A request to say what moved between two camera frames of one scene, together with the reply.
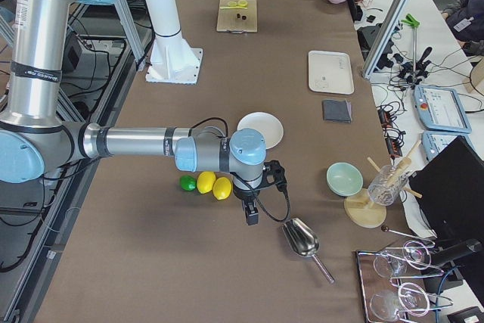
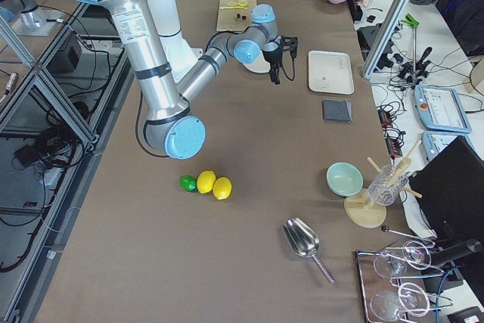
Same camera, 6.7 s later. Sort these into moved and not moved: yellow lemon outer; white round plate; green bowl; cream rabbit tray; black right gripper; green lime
Moved: black right gripper; white round plate
Not moved: green lime; green bowl; yellow lemon outer; cream rabbit tray
